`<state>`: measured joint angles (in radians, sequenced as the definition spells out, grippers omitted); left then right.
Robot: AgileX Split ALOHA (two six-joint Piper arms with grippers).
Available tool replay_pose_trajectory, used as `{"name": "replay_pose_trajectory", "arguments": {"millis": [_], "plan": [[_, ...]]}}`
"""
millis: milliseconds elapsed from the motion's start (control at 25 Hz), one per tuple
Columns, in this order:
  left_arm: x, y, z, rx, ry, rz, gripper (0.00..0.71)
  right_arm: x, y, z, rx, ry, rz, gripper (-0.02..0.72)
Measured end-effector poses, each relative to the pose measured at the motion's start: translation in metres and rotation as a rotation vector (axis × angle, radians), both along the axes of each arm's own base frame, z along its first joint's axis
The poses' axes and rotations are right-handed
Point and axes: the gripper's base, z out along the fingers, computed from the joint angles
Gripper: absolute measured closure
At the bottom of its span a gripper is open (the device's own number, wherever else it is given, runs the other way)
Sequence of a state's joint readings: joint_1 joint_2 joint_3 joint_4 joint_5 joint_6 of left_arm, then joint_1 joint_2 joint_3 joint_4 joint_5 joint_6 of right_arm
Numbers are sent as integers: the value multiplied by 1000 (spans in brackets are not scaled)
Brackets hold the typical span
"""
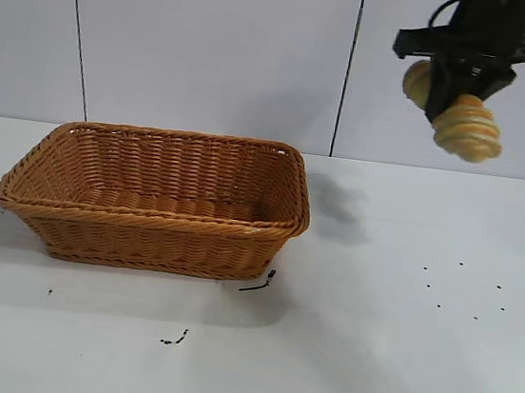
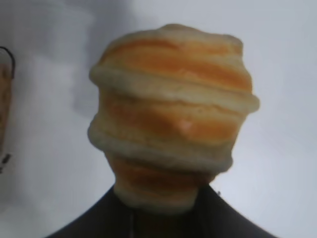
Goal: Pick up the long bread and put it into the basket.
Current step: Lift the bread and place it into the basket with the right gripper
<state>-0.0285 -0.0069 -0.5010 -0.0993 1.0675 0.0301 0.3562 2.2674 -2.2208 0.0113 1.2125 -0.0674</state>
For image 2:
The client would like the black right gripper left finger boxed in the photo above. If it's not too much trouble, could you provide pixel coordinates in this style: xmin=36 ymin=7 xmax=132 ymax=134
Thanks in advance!
xmin=46 ymin=186 xmax=136 ymax=238

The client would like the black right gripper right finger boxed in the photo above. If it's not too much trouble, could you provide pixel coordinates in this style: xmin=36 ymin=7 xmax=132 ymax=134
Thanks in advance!
xmin=135 ymin=185 xmax=272 ymax=238

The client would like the long striped twisted bread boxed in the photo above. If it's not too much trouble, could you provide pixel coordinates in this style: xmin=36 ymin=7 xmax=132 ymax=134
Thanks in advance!
xmin=88 ymin=23 xmax=261 ymax=212

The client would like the brown woven wicker basket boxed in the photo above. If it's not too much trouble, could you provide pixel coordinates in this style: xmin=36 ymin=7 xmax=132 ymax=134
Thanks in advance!
xmin=0 ymin=46 xmax=15 ymax=159

